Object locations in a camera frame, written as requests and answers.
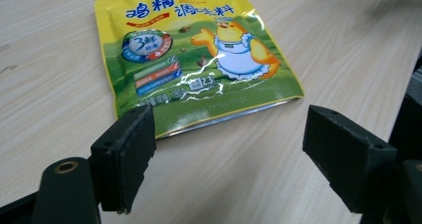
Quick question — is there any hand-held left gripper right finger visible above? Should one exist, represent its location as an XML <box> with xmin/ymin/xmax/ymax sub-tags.
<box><xmin>302</xmin><ymin>105</ymin><xmax>398</xmax><ymax>214</ymax></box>

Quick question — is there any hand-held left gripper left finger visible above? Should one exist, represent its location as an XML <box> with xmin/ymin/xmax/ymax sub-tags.
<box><xmin>90</xmin><ymin>104</ymin><xmax>157</xmax><ymax>216</ymax></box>

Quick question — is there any dark chair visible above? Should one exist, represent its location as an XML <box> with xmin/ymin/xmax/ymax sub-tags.
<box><xmin>387</xmin><ymin>56</ymin><xmax>422</xmax><ymax>165</ymax></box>

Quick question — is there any yellow green seasoning pouch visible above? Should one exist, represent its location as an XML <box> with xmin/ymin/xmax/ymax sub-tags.
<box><xmin>94</xmin><ymin>0</ymin><xmax>306</xmax><ymax>140</ymax></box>

